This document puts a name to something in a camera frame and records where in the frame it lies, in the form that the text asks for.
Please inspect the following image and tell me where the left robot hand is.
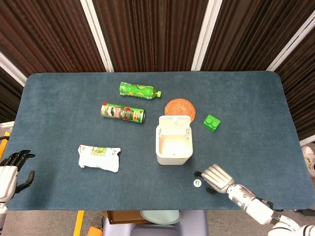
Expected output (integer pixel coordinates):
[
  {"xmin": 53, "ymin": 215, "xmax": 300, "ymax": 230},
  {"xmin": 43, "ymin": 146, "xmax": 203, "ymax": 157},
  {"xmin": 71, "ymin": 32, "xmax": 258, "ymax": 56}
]
[{"xmin": 0, "ymin": 149, "xmax": 36, "ymax": 203}]

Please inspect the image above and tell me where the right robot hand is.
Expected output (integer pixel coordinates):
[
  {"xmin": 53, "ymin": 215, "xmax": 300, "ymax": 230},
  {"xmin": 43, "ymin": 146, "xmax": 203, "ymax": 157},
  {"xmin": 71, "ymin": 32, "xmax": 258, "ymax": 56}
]
[{"xmin": 194, "ymin": 163, "xmax": 235, "ymax": 195}]

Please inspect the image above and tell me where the white plastic bin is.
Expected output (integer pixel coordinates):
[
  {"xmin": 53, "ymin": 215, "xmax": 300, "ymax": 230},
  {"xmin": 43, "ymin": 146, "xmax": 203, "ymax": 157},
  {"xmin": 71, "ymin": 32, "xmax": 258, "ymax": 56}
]
[{"xmin": 155, "ymin": 115, "xmax": 193, "ymax": 166}]

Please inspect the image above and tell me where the white ceramic plate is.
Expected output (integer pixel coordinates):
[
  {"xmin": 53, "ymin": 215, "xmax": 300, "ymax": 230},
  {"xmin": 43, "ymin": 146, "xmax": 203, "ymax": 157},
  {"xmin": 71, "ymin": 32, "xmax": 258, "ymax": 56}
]
[{"xmin": 139, "ymin": 210, "xmax": 182, "ymax": 225}]

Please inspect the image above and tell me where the orange woven coaster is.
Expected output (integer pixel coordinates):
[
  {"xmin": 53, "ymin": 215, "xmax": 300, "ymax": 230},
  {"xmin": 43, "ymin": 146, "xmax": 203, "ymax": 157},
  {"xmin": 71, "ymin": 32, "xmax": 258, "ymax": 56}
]
[{"xmin": 164, "ymin": 97, "xmax": 197, "ymax": 123}]

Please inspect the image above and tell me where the green chips can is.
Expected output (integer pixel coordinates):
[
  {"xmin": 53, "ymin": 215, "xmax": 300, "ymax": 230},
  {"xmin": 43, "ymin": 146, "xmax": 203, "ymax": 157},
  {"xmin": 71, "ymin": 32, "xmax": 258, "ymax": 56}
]
[{"xmin": 100, "ymin": 102, "xmax": 146, "ymax": 125}]

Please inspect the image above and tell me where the grey plastic stool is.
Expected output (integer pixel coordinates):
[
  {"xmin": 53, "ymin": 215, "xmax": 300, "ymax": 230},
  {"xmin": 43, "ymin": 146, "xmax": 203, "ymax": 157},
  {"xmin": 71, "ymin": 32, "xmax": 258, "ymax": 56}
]
[{"xmin": 102, "ymin": 210, "xmax": 209, "ymax": 236}]

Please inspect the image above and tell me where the green toy building block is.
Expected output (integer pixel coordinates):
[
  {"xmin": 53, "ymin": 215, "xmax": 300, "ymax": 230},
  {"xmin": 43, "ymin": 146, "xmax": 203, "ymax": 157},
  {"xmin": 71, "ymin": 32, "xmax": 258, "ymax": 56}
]
[{"xmin": 202, "ymin": 114, "xmax": 221, "ymax": 133}]

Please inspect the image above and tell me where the crumpled white snack wrapper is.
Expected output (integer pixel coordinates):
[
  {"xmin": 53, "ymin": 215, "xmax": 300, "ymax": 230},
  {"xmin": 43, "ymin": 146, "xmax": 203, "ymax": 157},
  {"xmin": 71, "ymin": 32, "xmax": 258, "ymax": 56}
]
[{"xmin": 78, "ymin": 145, "xmax": 122, "ymax": 173}]

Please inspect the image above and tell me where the white sneaker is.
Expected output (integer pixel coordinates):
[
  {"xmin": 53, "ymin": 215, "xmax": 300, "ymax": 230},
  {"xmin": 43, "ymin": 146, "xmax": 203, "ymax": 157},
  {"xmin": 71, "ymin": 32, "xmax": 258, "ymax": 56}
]
[{"xmin": 302, "ymin": 145, "xmax": 315, "ymax": 179}]

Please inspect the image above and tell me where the blue felt table mat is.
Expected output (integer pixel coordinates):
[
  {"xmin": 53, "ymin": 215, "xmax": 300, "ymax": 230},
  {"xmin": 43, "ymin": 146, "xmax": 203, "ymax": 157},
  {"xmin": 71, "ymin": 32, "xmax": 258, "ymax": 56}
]
[{"xmin": 1, "ymin": 71, "xmax": 304, "ymax": 211}]

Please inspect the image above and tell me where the orange box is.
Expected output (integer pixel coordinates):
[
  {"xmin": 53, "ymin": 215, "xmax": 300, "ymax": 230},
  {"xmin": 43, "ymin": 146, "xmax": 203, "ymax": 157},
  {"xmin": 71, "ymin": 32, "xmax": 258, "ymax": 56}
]
[{"xmin": 87, "ymin": 226, "xmax": 103, "ymax": 236}]

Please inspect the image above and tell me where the brown cardboard box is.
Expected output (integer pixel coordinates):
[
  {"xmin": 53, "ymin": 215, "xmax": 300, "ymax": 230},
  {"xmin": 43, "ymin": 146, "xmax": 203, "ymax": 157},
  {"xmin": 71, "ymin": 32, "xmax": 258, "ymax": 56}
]
[{"xmin": 102, "ymin": 210, "xmax": 151, "ymax": 225}]

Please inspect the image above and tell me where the green plastic bottle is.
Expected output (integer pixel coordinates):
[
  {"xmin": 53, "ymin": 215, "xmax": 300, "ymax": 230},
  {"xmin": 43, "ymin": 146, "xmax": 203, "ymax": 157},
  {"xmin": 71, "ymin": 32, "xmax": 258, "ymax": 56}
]
[{"xmin": 119, "ymin": 82, "xmax": 162, "ymax": 100}]

